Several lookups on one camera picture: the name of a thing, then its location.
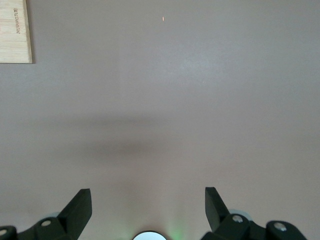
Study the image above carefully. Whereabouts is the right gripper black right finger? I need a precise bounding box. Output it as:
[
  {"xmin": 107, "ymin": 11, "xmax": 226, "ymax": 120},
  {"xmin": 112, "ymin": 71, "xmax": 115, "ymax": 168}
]
[{"xmin": 201, "ymin": 186, "xmax": 307, "ymax": 240}]

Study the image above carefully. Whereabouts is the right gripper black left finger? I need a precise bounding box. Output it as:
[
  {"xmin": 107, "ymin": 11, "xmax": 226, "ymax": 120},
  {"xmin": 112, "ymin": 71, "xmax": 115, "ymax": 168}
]
[{"xmin": 0, "ymin": 188, "xmax": 93, "ymax": 240}]

